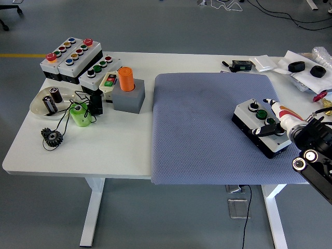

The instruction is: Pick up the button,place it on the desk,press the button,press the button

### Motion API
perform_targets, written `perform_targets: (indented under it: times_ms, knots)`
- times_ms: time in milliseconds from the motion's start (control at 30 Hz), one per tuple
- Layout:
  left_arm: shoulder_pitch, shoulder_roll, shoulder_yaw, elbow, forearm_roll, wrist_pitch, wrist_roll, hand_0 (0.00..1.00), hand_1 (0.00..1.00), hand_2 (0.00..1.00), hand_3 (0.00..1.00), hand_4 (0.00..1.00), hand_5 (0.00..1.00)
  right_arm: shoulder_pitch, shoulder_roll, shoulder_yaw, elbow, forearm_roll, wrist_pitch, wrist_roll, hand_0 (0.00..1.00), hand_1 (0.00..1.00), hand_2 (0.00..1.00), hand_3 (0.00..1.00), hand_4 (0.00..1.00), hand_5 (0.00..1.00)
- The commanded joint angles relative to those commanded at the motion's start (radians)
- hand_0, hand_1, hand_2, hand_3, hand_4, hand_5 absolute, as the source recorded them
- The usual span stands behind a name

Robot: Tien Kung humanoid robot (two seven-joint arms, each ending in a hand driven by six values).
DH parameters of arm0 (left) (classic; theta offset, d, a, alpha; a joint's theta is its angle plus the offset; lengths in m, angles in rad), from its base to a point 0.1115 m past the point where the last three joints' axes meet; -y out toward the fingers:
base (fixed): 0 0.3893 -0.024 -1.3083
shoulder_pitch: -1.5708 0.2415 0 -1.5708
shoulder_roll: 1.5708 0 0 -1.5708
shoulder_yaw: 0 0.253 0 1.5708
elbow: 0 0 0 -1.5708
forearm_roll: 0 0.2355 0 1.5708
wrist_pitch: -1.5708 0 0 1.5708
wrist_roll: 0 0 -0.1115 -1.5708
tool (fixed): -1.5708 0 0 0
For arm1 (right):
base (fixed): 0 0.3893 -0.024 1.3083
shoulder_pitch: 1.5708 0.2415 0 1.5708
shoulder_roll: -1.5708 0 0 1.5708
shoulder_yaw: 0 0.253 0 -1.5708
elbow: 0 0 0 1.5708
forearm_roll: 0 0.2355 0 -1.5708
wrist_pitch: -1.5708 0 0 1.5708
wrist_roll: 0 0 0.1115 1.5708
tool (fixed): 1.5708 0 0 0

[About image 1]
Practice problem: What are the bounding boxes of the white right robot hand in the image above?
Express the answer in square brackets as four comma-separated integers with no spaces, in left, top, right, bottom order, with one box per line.
[248,98,311,137]

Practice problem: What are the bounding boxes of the grey block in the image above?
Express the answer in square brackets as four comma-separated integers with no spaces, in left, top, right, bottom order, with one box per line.
[112,79,146,114]

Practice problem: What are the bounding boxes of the black floor cable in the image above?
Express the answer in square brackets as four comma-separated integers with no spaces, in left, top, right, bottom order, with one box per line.
[240,184,253,249]

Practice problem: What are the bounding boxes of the five-button box red mushroom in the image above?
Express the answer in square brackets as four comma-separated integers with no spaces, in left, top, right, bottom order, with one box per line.
[57,38,104,85]
[39,37,81,79]

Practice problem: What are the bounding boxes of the grey-blue textured mat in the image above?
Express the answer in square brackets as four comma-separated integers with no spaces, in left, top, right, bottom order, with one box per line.
[150,72,311,186]

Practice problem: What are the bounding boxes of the white foam sheet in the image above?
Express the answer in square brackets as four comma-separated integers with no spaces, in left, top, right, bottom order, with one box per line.
[274,50,332,95]

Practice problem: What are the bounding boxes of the white table leg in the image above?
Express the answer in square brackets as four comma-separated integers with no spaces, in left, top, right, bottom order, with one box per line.
[79,177,106,247]
[261,184,288,249]

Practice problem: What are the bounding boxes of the thin black wire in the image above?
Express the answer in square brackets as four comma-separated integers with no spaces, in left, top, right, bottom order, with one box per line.
[42,90,104,151]

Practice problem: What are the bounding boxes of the black floor cables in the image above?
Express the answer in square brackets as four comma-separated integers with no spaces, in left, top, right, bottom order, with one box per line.
[246,0,332,31]

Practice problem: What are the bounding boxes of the black metal gear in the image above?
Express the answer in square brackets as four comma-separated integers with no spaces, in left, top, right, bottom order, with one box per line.
[40,127,64,148]

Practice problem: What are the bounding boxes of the clear bubble wrap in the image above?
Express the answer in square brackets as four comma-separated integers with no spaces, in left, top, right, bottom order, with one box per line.
[311,46,332,70]

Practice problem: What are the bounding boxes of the black office chair base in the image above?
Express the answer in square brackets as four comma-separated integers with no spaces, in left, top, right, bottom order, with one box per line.
[0,4,23,32]

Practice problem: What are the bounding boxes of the orange cylinder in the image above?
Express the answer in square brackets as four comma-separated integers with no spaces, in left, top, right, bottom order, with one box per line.
[118,66,135,92]

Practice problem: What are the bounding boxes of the green plastic cylinder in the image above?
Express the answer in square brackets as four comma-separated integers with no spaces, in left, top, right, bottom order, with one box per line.
[68,103,93,128]

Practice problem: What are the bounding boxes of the brass valve red handle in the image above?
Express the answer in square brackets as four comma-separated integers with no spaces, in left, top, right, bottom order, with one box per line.
[312,90,332,117]

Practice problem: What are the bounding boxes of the black meter module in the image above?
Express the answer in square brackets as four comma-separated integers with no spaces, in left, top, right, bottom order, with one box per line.
[231,60,253,73]

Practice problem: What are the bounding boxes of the four-button control box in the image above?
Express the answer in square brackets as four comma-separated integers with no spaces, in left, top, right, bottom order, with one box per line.
[79,54,122,95]
[231,98,293,159]

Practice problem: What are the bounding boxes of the beige three-button pendant switch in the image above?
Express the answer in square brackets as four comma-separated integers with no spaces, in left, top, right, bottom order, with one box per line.
[99,71,120,94]

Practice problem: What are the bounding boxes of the small black device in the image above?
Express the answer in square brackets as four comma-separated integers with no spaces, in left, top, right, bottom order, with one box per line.
[89,93,104,116]

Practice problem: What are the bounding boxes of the white floor cable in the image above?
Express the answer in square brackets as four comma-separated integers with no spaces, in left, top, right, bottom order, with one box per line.
[210,0,244,12]

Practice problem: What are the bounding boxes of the metal floor socket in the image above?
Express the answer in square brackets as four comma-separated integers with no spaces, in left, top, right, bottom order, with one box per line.
[225,184,252,220]

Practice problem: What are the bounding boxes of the clear plastic bag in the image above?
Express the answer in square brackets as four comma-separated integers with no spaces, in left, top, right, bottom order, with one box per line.
[289,74,311,92]

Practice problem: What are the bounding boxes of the clear shallow dish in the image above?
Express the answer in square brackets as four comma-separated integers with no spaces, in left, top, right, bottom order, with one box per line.
[30,86,78,120]

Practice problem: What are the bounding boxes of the black cylindrical capacitor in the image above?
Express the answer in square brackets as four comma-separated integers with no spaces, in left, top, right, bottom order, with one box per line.
[49,87,64,104]
[42,95,58,114]

